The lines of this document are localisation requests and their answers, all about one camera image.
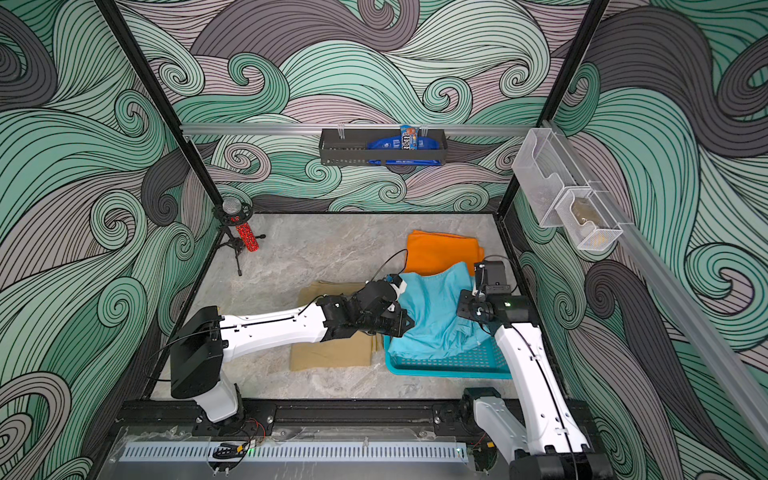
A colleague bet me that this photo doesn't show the black microphone tripod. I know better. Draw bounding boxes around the black microphone tripod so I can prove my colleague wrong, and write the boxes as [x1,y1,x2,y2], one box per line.
[214,202,267,276]

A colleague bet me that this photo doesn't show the aluminium rail wall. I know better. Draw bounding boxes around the aluminium rail wall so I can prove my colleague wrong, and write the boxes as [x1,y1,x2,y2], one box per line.
[542,120,767,447]
[180,122,533,137]

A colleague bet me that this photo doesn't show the white slotted cable duct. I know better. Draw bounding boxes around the white slotted cable duct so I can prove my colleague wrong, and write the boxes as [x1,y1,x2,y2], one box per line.
[117,441,469,464]

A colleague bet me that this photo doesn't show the light blue pants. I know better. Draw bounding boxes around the light blue pants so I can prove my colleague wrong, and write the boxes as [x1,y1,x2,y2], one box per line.
[387,262,489,361]

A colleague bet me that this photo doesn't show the aluminium rail right wall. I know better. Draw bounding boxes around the aluminium rail right wall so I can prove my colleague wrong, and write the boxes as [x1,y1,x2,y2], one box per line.
[542,120,767,447]

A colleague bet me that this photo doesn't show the black frame post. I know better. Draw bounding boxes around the black frame post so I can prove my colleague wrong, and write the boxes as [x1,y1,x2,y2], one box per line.
[496,0,611,215]
[94,0,223,206]

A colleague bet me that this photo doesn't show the black wall shelf basket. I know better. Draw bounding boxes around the black wall shelf basket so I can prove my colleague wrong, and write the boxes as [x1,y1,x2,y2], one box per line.
[318,127,448,167]

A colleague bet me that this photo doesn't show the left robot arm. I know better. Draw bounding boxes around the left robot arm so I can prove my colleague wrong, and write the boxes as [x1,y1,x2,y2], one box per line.
[168,275,415,424]

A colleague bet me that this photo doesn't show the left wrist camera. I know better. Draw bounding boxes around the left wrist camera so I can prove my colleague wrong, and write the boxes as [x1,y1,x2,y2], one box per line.
[385,274,407,299]

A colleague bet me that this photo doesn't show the small clear plastic bin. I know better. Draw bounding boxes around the small clear plastic bin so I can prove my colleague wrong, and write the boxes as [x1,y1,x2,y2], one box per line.
[555,187,623,253]

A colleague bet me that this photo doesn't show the orange pants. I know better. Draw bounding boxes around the orange pants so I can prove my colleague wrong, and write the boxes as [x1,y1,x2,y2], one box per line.
[405,230,485,276]

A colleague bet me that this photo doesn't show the black frame post left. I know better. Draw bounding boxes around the black frame post left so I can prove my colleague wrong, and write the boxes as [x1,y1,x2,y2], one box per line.
[94,0,223,206]

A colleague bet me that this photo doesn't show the blue snack package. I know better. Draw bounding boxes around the blue snack package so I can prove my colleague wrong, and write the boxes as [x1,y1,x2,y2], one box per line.
[367,135,441,165]

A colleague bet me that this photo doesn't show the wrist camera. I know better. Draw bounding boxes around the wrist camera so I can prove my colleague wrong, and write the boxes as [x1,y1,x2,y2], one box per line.
[474,261,512,296]
[385,274,407,299]

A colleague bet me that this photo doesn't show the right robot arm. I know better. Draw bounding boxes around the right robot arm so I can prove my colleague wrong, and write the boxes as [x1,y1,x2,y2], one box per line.
[457,290,615,479]

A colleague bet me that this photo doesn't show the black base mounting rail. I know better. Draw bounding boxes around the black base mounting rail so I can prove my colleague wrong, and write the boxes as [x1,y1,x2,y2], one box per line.
[116,398,595,437]

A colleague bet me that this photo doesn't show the teal plastic basket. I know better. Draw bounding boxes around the teal plastic basket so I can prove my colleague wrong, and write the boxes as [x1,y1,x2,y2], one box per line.
[383,337,511,380]

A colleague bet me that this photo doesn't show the black frame post right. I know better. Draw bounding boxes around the black frame post right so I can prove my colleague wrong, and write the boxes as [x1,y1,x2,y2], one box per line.
[496,0,611,215]

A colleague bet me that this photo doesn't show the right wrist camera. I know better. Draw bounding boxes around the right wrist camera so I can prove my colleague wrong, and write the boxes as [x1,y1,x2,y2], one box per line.
[474,261,512,296]

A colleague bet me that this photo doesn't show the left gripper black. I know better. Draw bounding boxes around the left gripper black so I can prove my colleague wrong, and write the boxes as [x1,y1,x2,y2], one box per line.
[355,309,417,341]

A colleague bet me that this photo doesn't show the aluminium rail back wall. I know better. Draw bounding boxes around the aluminium rail back wall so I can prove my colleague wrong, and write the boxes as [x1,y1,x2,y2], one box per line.
[180,122,533,137]

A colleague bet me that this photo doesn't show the clear plastic wall bin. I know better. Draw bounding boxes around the clear plastic wall bin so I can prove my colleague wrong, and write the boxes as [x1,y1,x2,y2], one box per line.
[512,128,588,228]

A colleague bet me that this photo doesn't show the tan pants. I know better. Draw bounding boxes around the tan pants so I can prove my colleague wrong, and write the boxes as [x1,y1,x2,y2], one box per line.
[289,281,383,372]

